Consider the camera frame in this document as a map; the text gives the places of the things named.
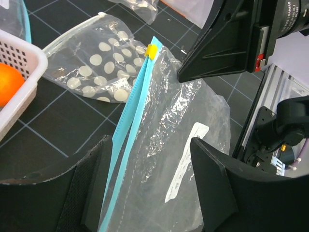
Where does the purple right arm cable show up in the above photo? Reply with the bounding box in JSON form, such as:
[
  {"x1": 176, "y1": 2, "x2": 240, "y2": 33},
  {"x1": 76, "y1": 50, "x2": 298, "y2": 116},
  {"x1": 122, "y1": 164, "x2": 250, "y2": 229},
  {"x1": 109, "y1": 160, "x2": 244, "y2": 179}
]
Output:
[{"x1": 291, "y1": 140, "x2": 309, "y2": 171}]

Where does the yellow zipper slider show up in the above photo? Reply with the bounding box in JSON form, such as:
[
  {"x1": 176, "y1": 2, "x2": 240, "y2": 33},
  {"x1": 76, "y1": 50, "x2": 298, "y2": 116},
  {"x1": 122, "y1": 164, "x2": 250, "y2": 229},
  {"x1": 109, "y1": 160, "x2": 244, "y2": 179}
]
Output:
[{"x1": 144, "y1": 44, "x2": 158, "y2": 60}]

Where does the polka dot bag at right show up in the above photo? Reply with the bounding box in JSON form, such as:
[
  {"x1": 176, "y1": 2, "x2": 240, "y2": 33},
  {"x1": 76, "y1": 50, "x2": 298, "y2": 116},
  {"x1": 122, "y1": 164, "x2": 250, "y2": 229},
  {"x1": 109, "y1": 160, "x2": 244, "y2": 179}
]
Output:
[{"x1": 110, "y1": 0, "x2": 159, "y2": 25}]

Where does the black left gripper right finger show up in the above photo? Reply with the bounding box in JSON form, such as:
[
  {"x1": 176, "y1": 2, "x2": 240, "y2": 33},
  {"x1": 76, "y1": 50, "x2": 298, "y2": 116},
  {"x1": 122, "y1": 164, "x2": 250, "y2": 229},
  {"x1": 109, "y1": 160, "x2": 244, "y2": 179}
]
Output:
[{"x1": 190, "y1": 137, "x2": 309, "y2": 232}]

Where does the clear bag orange zipper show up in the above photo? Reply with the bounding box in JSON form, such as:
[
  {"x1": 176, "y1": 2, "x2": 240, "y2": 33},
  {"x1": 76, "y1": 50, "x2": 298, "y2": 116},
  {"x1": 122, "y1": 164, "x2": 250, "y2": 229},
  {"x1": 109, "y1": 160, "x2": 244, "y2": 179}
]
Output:
[{"x1": 162, "y1": 0, "x2": 214, "y2": 29}]

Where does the black grid cutting mat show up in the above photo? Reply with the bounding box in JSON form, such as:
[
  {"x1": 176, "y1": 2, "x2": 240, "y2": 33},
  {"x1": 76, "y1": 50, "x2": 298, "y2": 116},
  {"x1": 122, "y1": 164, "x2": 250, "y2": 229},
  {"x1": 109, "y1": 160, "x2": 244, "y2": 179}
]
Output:
[{"x1": 0, "y1": 0, "x2": 264, "y2": 179}]

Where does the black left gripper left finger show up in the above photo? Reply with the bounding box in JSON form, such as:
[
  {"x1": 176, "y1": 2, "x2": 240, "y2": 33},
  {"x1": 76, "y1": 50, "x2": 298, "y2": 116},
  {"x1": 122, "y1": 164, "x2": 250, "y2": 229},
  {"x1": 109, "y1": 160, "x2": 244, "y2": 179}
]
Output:
[{"x1": 0, "y1": 135, "x2": 112, "y2": 232}]

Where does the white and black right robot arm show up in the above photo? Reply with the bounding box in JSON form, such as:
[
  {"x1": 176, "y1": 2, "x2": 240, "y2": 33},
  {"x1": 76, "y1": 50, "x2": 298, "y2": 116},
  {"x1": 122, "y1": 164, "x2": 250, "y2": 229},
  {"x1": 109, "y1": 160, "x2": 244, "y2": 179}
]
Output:
[{"x1": 178, "y1": 0, "x2": 309, "y2": 170}]

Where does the white plastic basket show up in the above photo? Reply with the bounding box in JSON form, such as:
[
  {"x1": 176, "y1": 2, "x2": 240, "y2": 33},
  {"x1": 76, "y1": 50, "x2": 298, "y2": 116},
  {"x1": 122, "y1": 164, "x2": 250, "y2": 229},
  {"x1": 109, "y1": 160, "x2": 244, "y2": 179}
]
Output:
[{"x1": 0, "y1": 30, "x2": 48, "y2": 139}]

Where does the toy orange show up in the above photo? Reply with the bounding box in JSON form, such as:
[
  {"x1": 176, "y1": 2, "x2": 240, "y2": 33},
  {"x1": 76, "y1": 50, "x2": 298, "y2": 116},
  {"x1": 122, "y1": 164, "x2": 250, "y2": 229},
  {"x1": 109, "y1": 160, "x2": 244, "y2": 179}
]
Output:
[{"x1": 0, "y1": 63, "x2": 25, "y2": 108}]

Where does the clear bag blue zipper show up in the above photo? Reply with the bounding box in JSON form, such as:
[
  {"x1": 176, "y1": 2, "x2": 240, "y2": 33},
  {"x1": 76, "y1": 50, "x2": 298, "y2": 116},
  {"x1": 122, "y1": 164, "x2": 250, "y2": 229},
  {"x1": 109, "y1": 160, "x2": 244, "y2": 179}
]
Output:
[{"x1": 0, "y1": 0, "x2": 32, "y2": 43}]

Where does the white polka dot zip bag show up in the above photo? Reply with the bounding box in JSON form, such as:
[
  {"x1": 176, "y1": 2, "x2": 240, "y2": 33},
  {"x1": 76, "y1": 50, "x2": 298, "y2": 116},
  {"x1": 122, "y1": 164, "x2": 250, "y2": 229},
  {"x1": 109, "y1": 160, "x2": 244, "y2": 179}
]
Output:
[{"x1": 43, "y1": 12, "x2": 146, "y2": 103}]

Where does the clear zip bag teal zipper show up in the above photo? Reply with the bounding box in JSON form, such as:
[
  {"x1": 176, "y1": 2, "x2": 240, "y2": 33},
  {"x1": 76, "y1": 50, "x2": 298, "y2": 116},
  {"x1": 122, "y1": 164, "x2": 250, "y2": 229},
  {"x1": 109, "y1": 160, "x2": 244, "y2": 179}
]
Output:
[{"x1": 99, "y1": 38, "x2": 230, "y2": 232}]

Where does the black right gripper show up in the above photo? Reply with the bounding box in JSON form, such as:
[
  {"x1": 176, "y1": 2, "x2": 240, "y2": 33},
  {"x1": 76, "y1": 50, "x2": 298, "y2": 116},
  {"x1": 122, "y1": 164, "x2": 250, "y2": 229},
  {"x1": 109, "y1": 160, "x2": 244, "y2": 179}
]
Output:
[{"x1": 177, "y1": 0, "x2": 302, "y2": 83}]

